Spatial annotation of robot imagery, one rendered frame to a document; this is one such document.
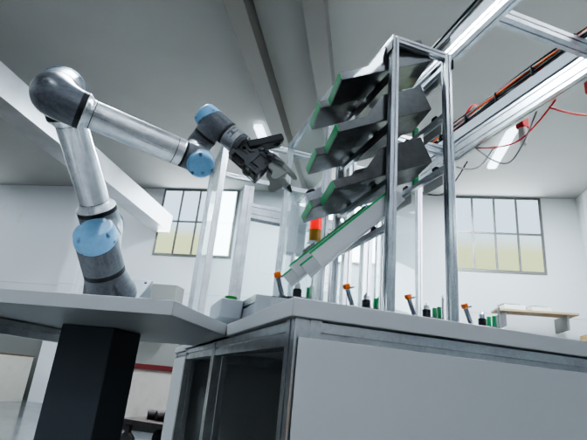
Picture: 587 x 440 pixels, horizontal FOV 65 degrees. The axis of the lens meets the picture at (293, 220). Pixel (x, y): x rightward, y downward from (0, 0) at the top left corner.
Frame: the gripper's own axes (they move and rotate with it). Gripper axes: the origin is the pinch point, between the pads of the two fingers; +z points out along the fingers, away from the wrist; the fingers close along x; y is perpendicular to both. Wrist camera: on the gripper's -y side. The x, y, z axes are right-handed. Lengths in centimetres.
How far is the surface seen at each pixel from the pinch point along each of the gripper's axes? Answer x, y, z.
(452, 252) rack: 22.7, -3.2, 44.2
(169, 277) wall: -761, -30, -180
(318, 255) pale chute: 22.7, 20.2, 20.5
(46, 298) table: 25, 66, -14
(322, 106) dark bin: 8.8, -21.2, -8.5
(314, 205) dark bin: 8.0, 4.9, 10.2
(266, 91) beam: -338, -223, -164
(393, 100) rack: 26.6, -24.2, 8.4
